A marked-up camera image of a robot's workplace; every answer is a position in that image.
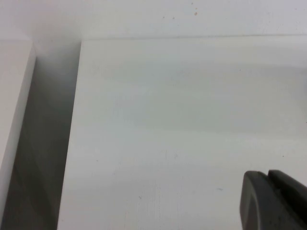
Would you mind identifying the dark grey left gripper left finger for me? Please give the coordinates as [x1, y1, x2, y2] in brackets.
[240, 170, 307, 230]

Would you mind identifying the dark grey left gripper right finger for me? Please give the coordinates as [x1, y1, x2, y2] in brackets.
[268, 169, 307, 202]

